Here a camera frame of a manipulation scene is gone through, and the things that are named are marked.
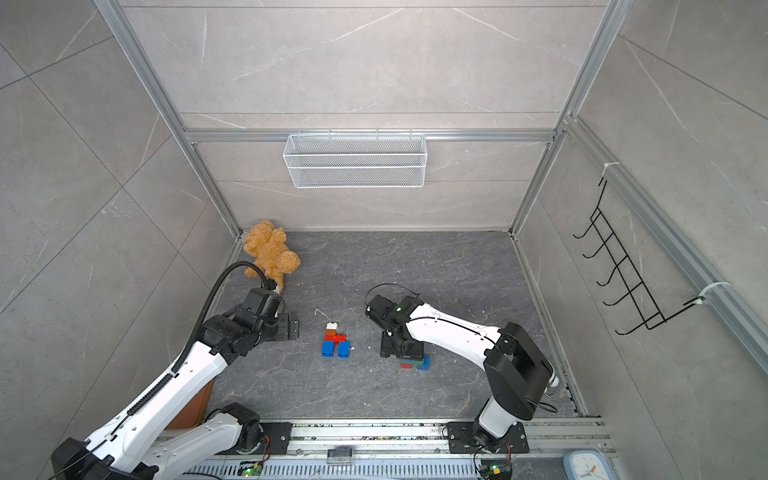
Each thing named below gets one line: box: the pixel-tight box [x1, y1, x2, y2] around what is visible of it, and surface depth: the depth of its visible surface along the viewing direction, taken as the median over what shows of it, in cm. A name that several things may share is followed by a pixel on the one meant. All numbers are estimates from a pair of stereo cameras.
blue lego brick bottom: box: [337, 341, 351, 359], surface depth 91 cm
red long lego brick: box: [324, 334, 347, 345], surface depth 91 cm
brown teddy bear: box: [243, 220, 301, 293], surface depth 106 cm
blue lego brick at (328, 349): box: [321, 341, 335, 358], surface depth 90 cm
